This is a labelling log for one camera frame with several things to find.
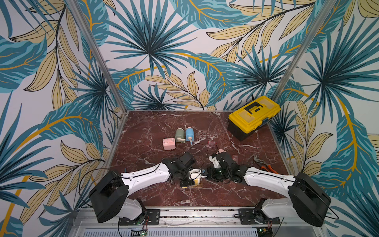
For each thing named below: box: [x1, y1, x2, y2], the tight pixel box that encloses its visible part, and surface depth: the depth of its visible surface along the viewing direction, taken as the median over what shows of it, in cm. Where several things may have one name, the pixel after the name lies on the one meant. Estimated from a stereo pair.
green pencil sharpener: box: [175, 127, 186, 144], surface depth 99 cm
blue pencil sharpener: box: [185, 126, 194, 146], surface depth 100 cm
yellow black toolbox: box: [227, 95, 282, 141], surface depth 97 cm
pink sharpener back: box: [162, 137, 177, 151], surface depth 96 cm
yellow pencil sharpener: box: [193, 177, 201, 187], surface depth 80 cm
